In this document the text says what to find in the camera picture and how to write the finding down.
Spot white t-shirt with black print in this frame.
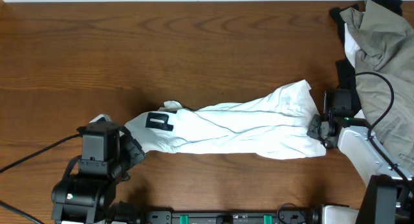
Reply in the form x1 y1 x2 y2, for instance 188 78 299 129
89 79 327 161

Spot white garment under pile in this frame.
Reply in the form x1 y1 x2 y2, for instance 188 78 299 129
344 23 365 119

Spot black garment with red tag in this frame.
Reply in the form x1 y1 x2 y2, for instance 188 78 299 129
329 0 403 114

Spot olive grey garment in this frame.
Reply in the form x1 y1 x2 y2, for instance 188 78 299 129
340 0 413 172

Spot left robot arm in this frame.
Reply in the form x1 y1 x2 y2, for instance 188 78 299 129
51 119 146 223

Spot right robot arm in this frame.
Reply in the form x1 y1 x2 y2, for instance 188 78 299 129
307 89 413 224

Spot left black cable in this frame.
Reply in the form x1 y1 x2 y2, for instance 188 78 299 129
0 133 82 224

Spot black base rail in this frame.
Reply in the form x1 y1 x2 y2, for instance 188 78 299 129
145 208 322 224

